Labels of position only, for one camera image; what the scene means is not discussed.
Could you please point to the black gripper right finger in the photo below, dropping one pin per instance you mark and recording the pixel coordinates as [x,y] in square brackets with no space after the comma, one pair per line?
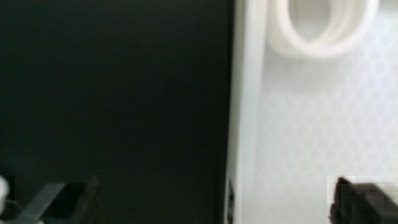
[363,206]

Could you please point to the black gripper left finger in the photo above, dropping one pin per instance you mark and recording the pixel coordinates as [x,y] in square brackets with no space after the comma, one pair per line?
[66,204]

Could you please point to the white desk top tray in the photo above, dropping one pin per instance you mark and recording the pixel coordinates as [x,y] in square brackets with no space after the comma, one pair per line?
[313,124]

